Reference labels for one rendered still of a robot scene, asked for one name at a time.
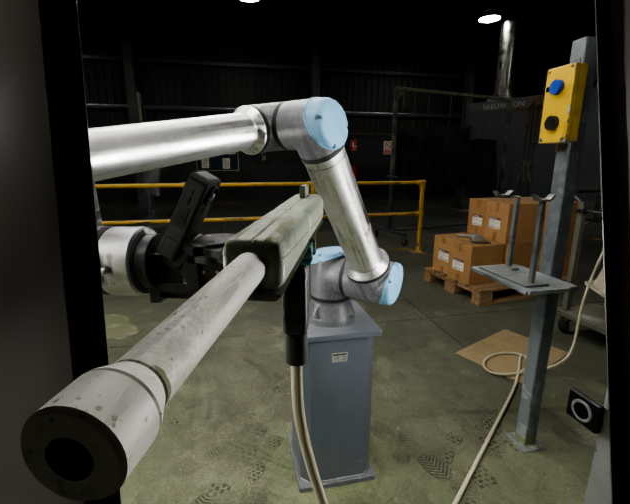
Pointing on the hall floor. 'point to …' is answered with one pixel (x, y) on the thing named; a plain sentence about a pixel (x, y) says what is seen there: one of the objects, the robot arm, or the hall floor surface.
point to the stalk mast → (553, 257)
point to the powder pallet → (483, 295)
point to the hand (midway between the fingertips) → (302, 245)
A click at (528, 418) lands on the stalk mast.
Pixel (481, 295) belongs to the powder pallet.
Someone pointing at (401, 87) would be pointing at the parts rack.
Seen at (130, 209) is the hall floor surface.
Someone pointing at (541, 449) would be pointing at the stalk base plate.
